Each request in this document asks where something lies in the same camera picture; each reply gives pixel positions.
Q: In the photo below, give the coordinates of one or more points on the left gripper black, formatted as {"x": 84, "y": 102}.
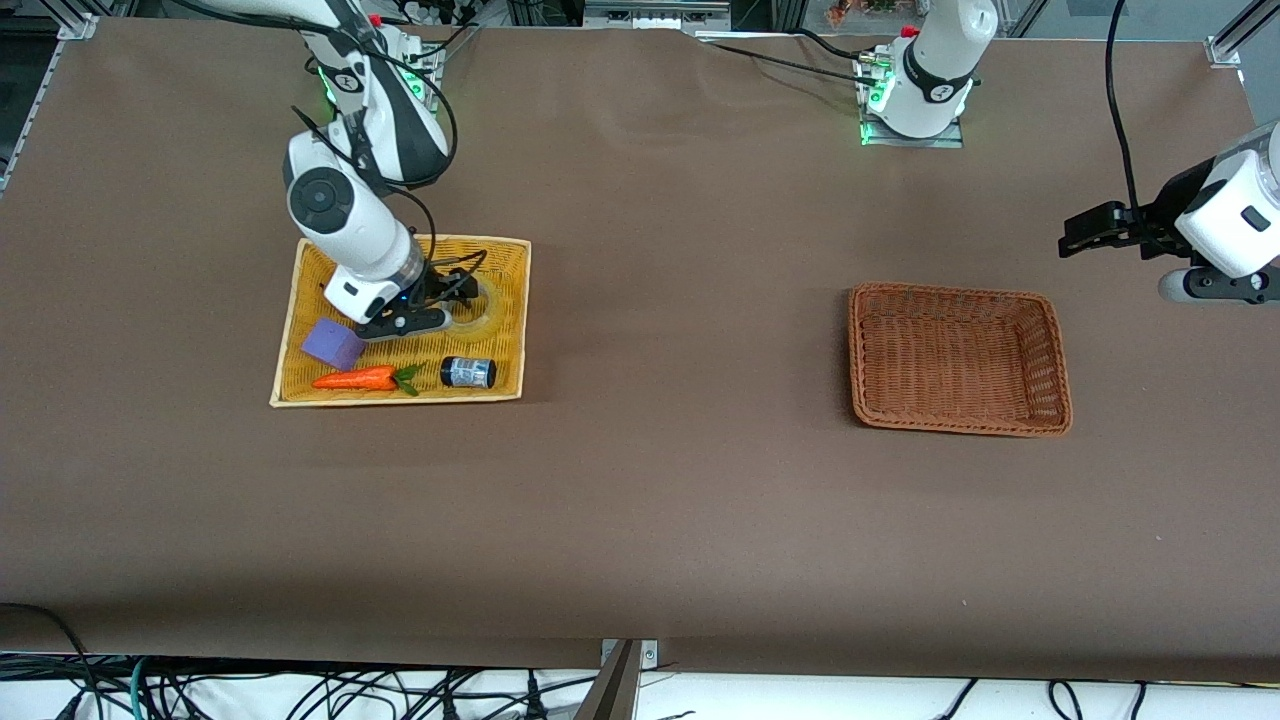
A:
{"x": 1166, "y": 204}

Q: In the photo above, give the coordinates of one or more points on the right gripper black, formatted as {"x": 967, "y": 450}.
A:
{"x": 437, "y": 286}

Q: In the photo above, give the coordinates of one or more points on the clear yellowish tape roll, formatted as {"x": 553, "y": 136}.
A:
{"x": 495, "y": 318}

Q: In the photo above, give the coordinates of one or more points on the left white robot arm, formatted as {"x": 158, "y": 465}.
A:
{"x": 930, "y": 60}

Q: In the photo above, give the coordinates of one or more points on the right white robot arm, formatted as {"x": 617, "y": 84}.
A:
{"x": 350, "y": 225}

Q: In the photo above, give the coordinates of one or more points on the yellow wicker tray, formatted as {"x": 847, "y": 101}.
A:
{"x": 500, "y": 260}

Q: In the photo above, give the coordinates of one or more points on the small black jar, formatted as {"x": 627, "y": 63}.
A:
{"x": 468, "y": 373}

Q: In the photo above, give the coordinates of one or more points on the orange toy carrot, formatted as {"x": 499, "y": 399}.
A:
{"x": 355, "y": 379}

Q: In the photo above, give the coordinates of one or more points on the purple foam cube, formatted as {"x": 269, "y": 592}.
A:
{"x": 333, "y": 345}

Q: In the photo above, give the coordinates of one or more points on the brown wicker basket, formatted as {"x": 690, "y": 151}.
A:
{"x": 955, "y": 360}

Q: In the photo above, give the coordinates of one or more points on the fabric table cover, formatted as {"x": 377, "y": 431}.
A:
{"x": 640, "y": 500}

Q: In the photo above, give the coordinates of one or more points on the grey background box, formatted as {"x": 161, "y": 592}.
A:
{"x": 655, "y": 12}

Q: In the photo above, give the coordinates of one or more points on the orange background item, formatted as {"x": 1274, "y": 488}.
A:
{"x": 850, "y": 10}

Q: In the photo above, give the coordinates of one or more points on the aluminium frame profile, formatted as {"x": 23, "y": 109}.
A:
{"x": 1225, "y": 48}

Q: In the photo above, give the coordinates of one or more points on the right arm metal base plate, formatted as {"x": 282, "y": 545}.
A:
{"x": 432, "y": 75}

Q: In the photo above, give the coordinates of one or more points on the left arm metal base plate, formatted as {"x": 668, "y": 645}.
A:
{"x": 905, "y": 142}

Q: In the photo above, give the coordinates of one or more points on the small metal bracket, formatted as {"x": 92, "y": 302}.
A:
{"x": 650, "y": 655}

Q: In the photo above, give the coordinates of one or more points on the metal frame post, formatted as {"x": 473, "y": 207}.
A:
{"x": 615, "y": 690}

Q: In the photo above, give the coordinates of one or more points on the aluminium corner bracket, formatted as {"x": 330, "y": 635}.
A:
{"x": 78, "y": 27}

